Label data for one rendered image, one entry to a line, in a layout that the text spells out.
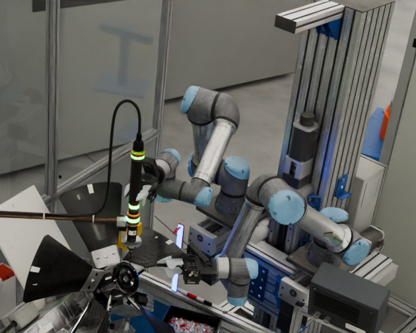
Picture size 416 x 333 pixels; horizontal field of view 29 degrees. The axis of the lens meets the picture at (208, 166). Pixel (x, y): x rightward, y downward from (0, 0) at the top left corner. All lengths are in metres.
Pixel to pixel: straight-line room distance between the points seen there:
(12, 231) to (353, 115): 1.42
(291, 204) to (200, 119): 0.59
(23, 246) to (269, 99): 4.53
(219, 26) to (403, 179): 2.98
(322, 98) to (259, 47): 4.02
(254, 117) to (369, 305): 4.10
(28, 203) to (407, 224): 2.20
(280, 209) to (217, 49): 4.22
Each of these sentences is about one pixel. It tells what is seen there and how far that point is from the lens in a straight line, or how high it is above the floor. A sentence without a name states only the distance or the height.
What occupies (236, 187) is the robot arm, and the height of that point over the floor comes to 1.18.
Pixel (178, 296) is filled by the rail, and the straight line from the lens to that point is 3.32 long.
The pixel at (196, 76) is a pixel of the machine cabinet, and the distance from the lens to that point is 6.88.
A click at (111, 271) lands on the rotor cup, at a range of 2.76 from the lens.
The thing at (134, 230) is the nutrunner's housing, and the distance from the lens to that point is 2.78.
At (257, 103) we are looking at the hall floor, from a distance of 7.04.
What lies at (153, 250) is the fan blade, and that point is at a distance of 2.99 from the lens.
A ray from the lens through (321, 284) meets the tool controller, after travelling 2.88.
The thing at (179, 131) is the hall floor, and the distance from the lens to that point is 6.41.
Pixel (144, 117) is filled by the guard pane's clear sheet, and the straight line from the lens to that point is 4.10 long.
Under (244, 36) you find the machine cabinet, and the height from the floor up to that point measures 0.50.
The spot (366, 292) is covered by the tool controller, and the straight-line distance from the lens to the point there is 2.88.
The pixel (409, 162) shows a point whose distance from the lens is 4.25.
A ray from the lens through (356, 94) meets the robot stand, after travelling 3.27.
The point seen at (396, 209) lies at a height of 0.74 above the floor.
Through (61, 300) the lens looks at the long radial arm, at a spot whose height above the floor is 1.13.
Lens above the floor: 2.94
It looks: 30 degrees down
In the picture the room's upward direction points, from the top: 7 degrees clockwise
